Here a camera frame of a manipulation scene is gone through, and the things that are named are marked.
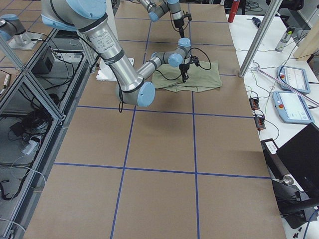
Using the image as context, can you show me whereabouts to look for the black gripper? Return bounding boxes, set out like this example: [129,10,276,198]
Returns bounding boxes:
[179,63,190,83]
[173,18,184,38]

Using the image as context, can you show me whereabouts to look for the olive green long-sleeve shirt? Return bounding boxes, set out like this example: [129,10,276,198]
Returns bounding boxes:
[152,61,222,92]

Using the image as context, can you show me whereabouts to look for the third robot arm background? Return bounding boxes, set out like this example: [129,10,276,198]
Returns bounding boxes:
[0,14,36,50]

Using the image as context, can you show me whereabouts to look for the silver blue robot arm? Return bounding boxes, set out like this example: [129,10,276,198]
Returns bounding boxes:
[140,0,191,38]
[41,0,191,107]

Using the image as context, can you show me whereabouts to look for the red bottle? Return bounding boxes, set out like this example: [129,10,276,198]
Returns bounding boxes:
[228,0,240,23]

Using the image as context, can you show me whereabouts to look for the upper orange circuit board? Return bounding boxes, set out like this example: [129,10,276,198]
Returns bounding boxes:
[249,98,260,110]

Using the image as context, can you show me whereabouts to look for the orange circuit board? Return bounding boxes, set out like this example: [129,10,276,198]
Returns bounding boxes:
[254,115,266,131]
[249,98,260,110]

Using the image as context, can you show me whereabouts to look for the lower orange circuit board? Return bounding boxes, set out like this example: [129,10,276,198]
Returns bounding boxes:
[254,115,266,131]

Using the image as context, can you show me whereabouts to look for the long grabber stick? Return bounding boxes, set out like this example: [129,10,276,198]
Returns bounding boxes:
[251,64,319,106]

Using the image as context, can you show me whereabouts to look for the clear water bottle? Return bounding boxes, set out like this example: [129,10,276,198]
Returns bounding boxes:
[275,26,296,52]

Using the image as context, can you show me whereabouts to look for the upper blue teach pendant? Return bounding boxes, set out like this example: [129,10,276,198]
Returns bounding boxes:
[277,65,311,94]

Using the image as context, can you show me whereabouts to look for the blue teach pendant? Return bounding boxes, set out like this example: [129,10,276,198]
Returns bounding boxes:
[277,65,311,94]
[272,91,315,124]

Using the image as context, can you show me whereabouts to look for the lower blue teach pendant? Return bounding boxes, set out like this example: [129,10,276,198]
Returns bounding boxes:
[272,91,315,124]

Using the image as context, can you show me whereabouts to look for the wooden board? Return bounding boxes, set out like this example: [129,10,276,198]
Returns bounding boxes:
[295,0,319,60]

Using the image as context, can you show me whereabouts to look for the black box with label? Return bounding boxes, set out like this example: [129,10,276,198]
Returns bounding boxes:
[261,138,289,180]

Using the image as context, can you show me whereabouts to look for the black monitor with stand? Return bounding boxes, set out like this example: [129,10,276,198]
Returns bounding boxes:
[272,123,319,229]

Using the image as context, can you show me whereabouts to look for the metal cup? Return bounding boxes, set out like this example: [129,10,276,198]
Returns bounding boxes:
[283,175,295,186]

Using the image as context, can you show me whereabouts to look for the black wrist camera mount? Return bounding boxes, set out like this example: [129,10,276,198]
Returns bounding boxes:
[182,12,192,21]
[189,55,200,67]

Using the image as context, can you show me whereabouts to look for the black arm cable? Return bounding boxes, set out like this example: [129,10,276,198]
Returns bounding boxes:
[156,47,212,82]

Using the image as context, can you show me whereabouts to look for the white pedestal column with base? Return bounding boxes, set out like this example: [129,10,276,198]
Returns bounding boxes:
[96,0,135,82]

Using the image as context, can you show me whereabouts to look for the aluminium frame post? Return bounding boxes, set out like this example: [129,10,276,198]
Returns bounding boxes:
[239,0,282,78]

